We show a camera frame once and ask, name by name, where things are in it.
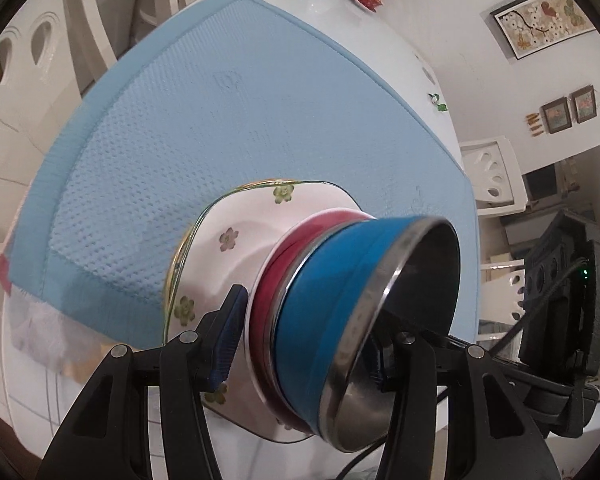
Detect small square flowered plate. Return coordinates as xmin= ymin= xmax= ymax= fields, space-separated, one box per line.
xmin=166 ymin=180 xmax=378 ymax=446

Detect light blue woven mat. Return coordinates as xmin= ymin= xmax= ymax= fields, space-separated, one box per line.
xmin=5 ymin=0 xmax=478 ymax=361

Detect pink cartoon bowl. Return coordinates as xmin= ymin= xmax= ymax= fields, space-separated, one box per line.
xmin=244 ymin=206 xmax=366 ymax=436

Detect round blue leaf plate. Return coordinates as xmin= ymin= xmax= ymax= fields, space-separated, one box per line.
xmin=164 ymin=177 xmax=301 ymax=346

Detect blue steel bowl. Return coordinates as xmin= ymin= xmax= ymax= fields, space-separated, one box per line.
xmin=272 ymin=214 xmax=463 ymax=453

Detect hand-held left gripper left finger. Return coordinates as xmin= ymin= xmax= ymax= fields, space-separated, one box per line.
xmin=37 ymin=284 xmax=251 ymax=480

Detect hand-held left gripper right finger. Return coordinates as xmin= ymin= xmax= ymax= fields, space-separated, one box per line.
xmin=372 ymin=331 xmax=563 ymax=480

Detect small framed picture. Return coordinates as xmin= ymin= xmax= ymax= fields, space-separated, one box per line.
xmin=540 ymin=99 xmax=573 ymax=135
xmin=570 ymin=86 xmax=598 ymax=123

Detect magenta steel bowl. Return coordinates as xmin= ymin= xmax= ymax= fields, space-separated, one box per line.
xmin=259 ymin=209 xmax=376 ymax=426

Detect black cable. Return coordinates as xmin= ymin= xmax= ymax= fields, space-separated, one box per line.
xmin=497 ymin=257 xmax=591 ymax=361

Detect large framed flower picture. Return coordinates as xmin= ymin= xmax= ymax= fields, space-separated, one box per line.
xmin=490 ymin=0 xmax=597 ymax=61

